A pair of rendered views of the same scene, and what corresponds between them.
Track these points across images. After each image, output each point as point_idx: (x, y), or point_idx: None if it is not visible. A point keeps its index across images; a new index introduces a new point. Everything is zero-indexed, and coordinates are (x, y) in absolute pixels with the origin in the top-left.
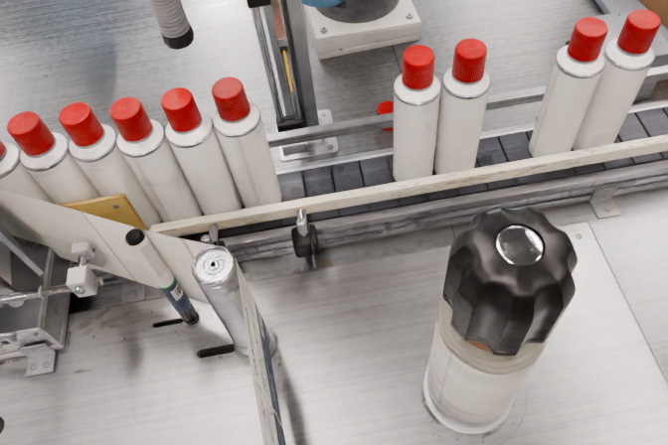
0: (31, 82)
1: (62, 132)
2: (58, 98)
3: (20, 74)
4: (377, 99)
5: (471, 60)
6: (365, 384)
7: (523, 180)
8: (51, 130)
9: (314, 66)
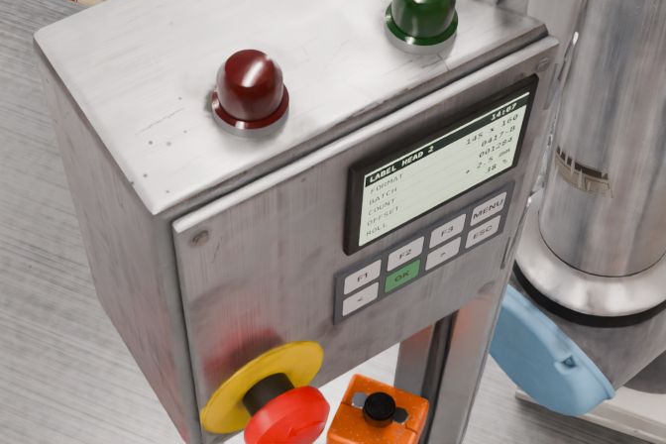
0: (47, 156)
1: (40, 288)
2: (68, 214)
3: (41, 126)
4: None
5: None
6: None
7: None
8: (27, 274)
9: (499, 404)
